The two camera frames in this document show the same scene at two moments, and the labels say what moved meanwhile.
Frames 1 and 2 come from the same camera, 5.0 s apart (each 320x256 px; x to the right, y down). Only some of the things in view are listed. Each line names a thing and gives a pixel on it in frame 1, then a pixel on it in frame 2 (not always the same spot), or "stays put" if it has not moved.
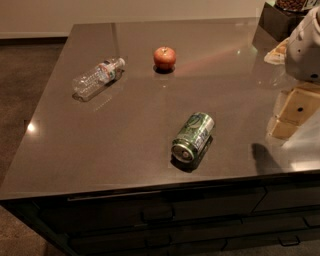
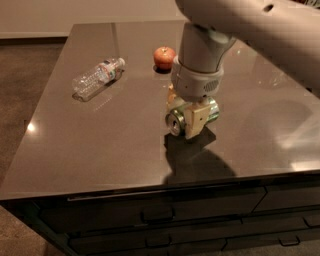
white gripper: [305, 50] -> [194, 83]
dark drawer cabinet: [180, 220] stays put
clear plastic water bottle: [97, 79] stays put
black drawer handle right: [290, 244] stays put
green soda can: [193, 137] -> [175, 119]
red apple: [164, 57] stays put
